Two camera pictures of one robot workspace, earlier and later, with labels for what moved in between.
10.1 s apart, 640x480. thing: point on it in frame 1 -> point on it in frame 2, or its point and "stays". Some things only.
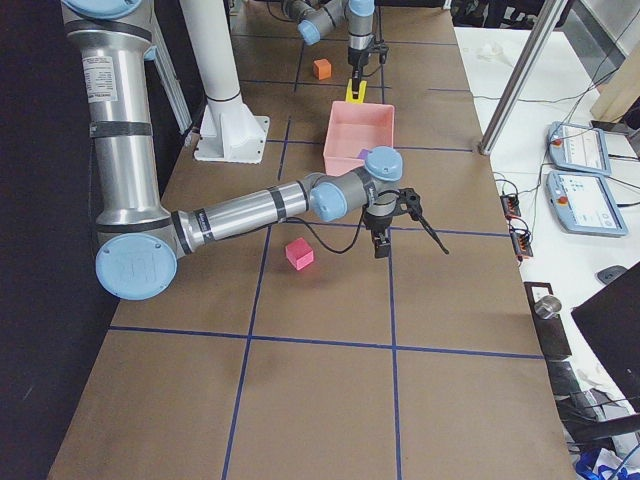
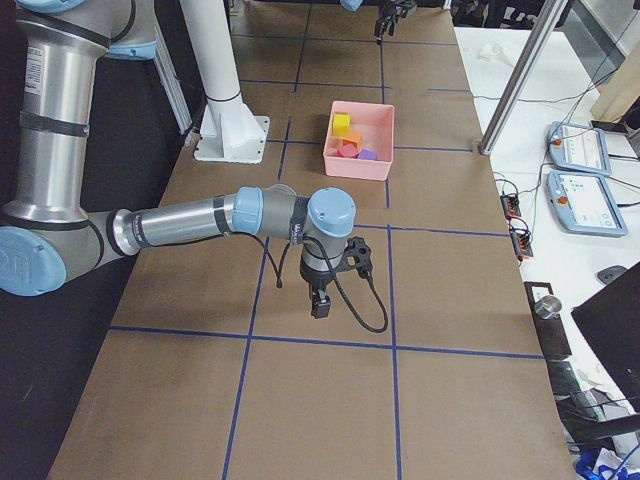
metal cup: (548, 307) stays
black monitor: (611, 322) stays
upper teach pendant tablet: (579, 147) stays
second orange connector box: (520, 243) stays
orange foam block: (322, 68) -> (353, 137)
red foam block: (299, 253) -> (348, 151)
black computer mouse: (607, 274) stays
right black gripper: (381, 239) -> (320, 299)
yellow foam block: (361, 93) -> (341, 124)
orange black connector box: (511, 206) stays
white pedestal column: (228, 130) stays
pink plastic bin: (355, 126) stays
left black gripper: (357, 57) -> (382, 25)
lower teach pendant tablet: (585, 204) stays
